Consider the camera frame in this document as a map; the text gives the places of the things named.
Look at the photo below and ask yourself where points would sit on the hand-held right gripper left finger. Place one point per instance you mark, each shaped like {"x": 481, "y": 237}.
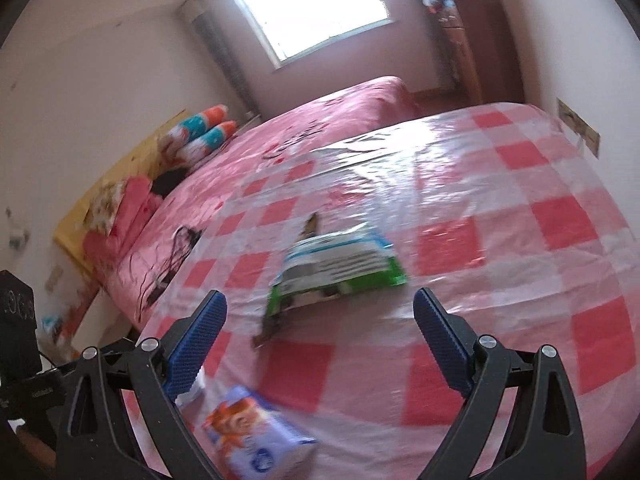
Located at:
{"x": 197, "y": 345}

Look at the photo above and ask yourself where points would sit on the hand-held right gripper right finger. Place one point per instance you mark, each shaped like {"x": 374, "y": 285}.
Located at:
{"x": 442, "y": 340}

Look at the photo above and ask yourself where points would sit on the green white packet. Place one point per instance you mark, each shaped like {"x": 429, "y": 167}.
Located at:
{"x": 340, "y": 265}

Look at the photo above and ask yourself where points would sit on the person's left forearm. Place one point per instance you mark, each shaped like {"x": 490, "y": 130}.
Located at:
{"x": 32, "y": 445}

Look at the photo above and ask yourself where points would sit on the blue white packet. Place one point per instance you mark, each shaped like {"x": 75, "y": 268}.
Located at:
{"x": 50, "y": 323}

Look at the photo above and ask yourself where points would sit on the orange brown snack wrapper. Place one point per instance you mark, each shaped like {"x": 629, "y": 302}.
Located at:
{"x": 270, "y": 332}

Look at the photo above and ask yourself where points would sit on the red checked plastic tablecloth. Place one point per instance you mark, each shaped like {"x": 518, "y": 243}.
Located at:
{"x": 500, "y": 270}

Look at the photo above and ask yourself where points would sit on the pink folded blanket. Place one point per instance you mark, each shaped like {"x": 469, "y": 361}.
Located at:
{"x": 132, "y": 205}

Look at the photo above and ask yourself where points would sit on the floral pillow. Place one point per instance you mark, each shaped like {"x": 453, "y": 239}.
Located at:
{"x": 102, "y": 205}

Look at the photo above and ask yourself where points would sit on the black cloth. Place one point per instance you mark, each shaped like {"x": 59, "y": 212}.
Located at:
{"x": 169, "y": 181}

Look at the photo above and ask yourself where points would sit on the yellow headboard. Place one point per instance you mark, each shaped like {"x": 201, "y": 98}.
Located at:
{"x": 135, "y": 155}

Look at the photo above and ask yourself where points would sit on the striped bolster pillow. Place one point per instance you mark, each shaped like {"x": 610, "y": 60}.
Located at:
{"x": 212, "y": 141}
{"x": 197, "y": 124}

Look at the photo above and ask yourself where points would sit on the bed with pink sheet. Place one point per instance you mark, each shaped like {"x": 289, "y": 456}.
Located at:
{"x": 325, "y": 120}

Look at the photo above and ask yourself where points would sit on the wooden wardrobe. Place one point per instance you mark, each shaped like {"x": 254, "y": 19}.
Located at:
{"x": 480, "y": 45}

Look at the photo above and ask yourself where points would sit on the window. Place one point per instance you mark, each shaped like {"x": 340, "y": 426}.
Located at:
{"x": 310, "y": 5}

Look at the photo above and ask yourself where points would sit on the beige wall switch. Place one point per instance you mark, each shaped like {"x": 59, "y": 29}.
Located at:
{"x": 53, "y": 278}

